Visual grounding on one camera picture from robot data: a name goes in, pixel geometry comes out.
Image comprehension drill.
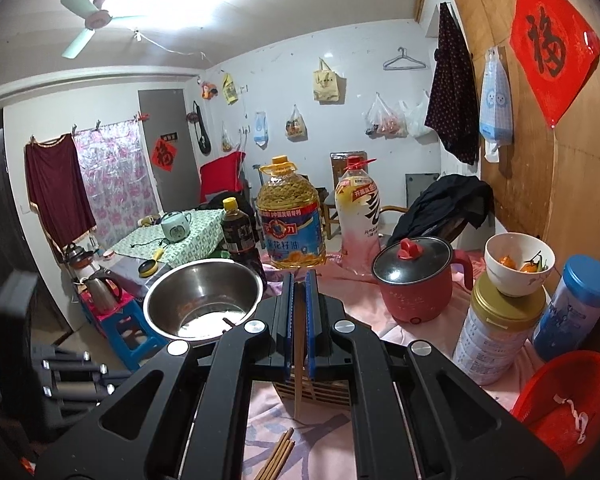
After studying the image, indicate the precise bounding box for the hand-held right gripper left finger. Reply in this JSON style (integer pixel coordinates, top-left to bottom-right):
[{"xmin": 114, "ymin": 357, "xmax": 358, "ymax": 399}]
[{"xmin": 34, "ymin": 272, "xmax": 297, "ymax": 480}]

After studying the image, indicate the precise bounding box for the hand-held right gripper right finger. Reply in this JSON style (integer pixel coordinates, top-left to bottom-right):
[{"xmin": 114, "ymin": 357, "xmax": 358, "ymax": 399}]
[{"xmin": 304, "ymin": 269, "xmax": 566, "ymax": 480}]

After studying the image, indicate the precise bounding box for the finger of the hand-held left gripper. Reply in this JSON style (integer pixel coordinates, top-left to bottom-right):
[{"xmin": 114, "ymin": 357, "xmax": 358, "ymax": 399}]
[
  {"xmin": 55, "ymin": 372, "xmax": 132, "ymax": 411},
  {"xmin": 39, "ymin": 351, "xmax": 106, "ymax": 378}
]

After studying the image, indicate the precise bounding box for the single wooden chopstick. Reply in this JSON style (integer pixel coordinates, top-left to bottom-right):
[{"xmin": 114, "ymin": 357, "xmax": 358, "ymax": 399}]
[{"xmin": 292, "ymin": 280, "xmax": 307, "ymax": 420}]

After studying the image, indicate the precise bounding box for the wooden slatted utensil holder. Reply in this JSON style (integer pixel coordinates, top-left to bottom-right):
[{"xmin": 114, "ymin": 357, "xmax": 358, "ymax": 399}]
[{"xmin": 271, "ymin": 367, "xmax": 353, "ymax": 408}]

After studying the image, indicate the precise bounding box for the pile of wooden chopsticks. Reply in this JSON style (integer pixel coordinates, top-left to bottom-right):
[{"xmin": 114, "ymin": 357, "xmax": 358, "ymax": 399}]
[{"xmin": 254, "ymin": 427, "xmax": 296, "ymax": 480}]

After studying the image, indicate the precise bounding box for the pink plastic stool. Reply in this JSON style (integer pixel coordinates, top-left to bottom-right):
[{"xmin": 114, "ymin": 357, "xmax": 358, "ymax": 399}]
[{"xmin": 77, "ymin": 290, "xmax": 136, "ymax": 336}]

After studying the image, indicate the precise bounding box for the blue plastic stool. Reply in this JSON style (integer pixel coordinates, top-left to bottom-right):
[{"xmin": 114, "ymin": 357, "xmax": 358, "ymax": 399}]
[{"xmin": 107, "ymin": 307, "xmax": 168, "ymax": 371}]

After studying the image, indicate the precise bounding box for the steel electric kettle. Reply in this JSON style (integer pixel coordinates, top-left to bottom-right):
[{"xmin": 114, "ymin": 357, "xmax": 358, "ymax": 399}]
[{"xmin": 77, "ymin": 276, "xmax": 123, "ymax": 315}]

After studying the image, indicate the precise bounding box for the stainless steel basin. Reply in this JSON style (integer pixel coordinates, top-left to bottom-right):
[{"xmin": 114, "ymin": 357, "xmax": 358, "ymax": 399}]
[{"xmin": 143, "ymin": 258, "xmax": 266, "ymax": 346}]

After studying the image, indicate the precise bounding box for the large cooking oil bottle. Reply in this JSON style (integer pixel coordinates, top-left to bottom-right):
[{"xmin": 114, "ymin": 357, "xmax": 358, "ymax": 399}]
[{"xmin": 256, "ymin": 155, "xmax": 327, "ymax": 270}]

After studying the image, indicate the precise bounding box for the dark soy sauce bottle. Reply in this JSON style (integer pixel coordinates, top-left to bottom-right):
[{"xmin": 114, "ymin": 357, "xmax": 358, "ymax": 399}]
[{"xmin": 221, "ymin": 197, "xmax": 267, "ymax": 286}]

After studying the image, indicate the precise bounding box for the small brown wooden chair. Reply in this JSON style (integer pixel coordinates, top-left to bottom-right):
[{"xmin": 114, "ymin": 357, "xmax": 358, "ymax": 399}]
[{"xmin": 322, "ymin": 187, "xmax": 343, "ymax": 241}]

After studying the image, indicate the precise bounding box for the pink electric cooking pot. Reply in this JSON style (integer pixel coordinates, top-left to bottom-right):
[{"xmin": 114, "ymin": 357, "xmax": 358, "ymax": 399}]
[{"xmin": 371, "ymin": 250, "xmax": 473, "ymax": 324}]

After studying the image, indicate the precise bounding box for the copper kettle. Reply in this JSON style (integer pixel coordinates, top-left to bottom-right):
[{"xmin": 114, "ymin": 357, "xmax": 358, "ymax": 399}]
[{"xmin": 62, "ymin": 242, "xmax": 96, "ymax": 268}]

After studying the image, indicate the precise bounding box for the pink white drink bottle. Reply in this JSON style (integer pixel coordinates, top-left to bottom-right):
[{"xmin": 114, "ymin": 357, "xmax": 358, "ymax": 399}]
[{"xmin": 335, "ymin": 156, "xmax": 383, "ymax": 276}]

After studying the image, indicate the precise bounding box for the green patterned tablecloth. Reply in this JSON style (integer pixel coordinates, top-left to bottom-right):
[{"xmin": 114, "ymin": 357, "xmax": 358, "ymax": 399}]
[{"xmin": 111, "ymin": 208, "xmax": 227, "ymax": 268}]

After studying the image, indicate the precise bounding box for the pink floral tablecloth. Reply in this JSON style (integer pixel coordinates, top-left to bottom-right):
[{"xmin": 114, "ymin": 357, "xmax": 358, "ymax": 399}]
[{"xmin": 245, "ymin": 247, "xmax": 546, "ymax": 480}]

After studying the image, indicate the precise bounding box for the black cloth on chair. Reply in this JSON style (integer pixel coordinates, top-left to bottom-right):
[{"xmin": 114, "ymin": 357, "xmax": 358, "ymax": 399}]
[{"xmin": 200, "ymin": 191, "xmax": 246, "ymax": 216}]

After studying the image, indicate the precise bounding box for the wooden armchair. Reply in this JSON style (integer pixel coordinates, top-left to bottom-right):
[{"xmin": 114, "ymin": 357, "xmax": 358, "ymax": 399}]
[{"xmin": 377, "ymin": 202, "xmax": 461, "ymax": 251}]

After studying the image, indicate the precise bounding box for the pale green rice cooker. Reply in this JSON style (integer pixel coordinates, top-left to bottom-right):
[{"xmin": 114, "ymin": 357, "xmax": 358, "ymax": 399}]
[{"xmin": 160, "ymin": 211, "xmax": 193, "ymax": 240}]

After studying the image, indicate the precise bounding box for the grey metal crutch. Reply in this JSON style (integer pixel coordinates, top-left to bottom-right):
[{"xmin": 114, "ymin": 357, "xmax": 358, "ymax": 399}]
[{"xmin": 250, "ymin": 162, "xmax": 266, "ymax": 201}]

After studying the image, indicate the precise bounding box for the dark red hanging cloth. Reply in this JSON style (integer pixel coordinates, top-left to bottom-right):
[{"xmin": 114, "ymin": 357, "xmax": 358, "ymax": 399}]
[{"xmin": 24, "ymin": 133, "xmax": 97, "ymax": 251}]

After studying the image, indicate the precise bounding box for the red chair cover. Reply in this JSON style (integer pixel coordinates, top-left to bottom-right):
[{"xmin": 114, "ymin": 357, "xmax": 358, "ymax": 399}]
[{"xmin": 200, "ymin": 151, "xmax": 247, "ymax": 206}]

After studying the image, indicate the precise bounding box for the brown cardboard panel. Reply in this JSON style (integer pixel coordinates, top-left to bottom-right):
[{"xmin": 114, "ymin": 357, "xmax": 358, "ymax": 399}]
[{"xmin": 330, "ymin": 150, "xmax": 368, "ymax": 181}]

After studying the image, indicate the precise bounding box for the grey flat panel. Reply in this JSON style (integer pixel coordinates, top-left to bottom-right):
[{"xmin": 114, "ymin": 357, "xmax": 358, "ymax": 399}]
[{"xmin": 405, "ymin": 172, "xmax": 440, "ymax": 201}]

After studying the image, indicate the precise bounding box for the grey door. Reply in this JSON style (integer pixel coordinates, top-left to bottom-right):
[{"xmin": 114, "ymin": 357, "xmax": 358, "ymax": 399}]
[{"xmin": 138, "ymin": 88, "xmax": 203, "ymax": 213}]

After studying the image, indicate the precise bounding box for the black jacket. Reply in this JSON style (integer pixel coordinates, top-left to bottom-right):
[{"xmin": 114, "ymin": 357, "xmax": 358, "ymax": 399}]
[{"xmin": 400, "ymin": 174, "xmax": 495, "ymax": 251}]

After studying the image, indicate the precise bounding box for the milk powder tin gold lid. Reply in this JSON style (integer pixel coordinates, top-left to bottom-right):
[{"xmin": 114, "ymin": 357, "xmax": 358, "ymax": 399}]
[{"xmin": 452, "ymin": 275, "xmax": 548, "ymax": 386}]

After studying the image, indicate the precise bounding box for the pink floral plastic sheet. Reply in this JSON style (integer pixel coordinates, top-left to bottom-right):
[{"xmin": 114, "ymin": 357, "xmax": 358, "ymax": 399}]
[{"xmin": 74, "ymin": 119, "xmax": 161, "ymax": 241}]

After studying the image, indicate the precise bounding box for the clear bag with orange food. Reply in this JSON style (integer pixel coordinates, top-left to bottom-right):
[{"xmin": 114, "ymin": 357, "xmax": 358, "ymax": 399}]
[{"xmin": 285, "ymin": 105, "xmax": 308, "ymax": 142}]

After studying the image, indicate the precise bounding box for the blue white mask pack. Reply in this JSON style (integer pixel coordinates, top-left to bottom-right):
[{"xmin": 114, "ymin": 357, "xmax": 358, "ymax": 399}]
[{"xmin": 252, "ymin": 111, "xmax": 271, "ymax": 148}]

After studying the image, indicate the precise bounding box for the white ceramic bowl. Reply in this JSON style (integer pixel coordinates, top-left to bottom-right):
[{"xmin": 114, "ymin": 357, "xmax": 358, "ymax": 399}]
[{"xmin": 484, "ymin": 232, "xmax": 556, "ymax": 298}]

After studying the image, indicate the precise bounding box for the black sling bag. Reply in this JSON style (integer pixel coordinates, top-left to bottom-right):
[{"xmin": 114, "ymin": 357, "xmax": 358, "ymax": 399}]
[{"xmin": 187, "ymin": 101, "xmax": 212, "ymax": 155}]

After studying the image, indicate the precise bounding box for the small red paper poster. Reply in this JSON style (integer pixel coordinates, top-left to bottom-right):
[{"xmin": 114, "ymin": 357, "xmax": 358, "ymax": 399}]
[{"xmin": 151, "ymin": 139, "xmax": 177, "ymax": 173}]

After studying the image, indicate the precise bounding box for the clear bag with red food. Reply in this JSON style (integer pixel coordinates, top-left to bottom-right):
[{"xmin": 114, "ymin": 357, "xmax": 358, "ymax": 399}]
[{"xmin": 365, "ymin": 92, "xmax": 408, "ymax": 138}]

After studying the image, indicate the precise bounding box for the beige tote bag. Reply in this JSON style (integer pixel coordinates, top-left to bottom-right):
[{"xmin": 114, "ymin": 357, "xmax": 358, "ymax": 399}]
[{"xmin": 313, "ymin": 57, "xmax": 341, "ymax": 105}]

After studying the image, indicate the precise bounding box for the red plastic basket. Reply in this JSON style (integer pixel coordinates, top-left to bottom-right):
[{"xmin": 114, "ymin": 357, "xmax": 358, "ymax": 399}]
[{"xmin": 510, "ymin": 351, "xmax": 600, "ymax": 476}]

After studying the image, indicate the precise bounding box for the dark dotted hanging cloth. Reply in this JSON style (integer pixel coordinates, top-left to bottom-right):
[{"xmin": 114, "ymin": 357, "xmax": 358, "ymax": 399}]
[{"xmin": 424, "ymin": 2, "xmax": 481, "ymax": 166}]

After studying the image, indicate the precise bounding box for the blue lidded canister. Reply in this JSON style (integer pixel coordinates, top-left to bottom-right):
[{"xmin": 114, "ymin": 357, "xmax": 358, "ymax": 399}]
[{"xmin": 532, "ymin": 255, "xmax": 600, "ymax": 362}]

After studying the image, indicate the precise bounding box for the large round wooden board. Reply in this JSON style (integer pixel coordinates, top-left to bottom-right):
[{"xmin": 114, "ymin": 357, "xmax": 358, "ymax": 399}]
[{"xmin": 437, "ymin": 0, "xmax": 600, "ymax": 361}]

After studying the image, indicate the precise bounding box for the blue white plastic bag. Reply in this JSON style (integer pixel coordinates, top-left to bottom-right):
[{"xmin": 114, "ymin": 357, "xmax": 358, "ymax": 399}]
[{"xmin": 479, "ymin": 46, "xmax": 513, "ymax": 163}]

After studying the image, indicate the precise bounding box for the white plastic scrap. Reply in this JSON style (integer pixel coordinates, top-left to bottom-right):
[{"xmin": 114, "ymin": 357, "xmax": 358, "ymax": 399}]
[{"xmin": 555, "ymin": 392, "xmax": 591, "ymax": 446}]

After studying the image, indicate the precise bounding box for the pale green ceiling fan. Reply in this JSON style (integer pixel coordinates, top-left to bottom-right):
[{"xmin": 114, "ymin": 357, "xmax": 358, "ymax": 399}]
[{"xmin": 60, "ymin": 0, "xmax": 148, "ymax": 59}]

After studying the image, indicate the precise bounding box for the large red paper poster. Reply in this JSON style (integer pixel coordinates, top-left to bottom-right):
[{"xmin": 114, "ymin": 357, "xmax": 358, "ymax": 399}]
[{"xmin": 509, "ymin": 0, "xmax": 600, "ymax": 128}]

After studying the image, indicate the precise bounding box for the wire clothes hanger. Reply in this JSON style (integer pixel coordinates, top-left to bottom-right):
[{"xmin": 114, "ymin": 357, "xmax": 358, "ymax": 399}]
[{"xmin": 383, "ymin": 46, "xmax": 427, "ymax": 72}]

